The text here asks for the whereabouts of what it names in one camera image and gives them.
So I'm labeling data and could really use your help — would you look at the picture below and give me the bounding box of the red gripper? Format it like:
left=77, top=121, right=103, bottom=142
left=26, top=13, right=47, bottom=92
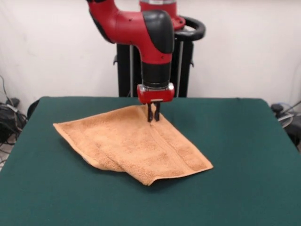
left=137, top=82, right=175, bottom=122

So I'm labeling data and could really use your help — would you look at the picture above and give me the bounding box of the dark green table cloth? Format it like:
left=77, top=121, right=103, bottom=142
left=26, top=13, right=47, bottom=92
left=0, top=96, right=301, bottom=226

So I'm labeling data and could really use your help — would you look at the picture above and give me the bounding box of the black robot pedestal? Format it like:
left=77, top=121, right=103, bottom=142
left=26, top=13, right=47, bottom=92
left=112, top=15, right=206, bottom=98

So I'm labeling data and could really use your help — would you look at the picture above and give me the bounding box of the small black device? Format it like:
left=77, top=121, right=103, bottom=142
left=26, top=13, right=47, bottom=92
left=270, top=103, right=285, bottom=113

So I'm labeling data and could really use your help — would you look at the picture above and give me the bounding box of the black cable tangle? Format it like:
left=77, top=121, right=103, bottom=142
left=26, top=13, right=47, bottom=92
left=0, top=75, right=28, bottom=165

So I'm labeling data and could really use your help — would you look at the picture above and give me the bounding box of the orange towel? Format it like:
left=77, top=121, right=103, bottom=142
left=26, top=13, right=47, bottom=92
left=53, top=105, right=214, bottom=186

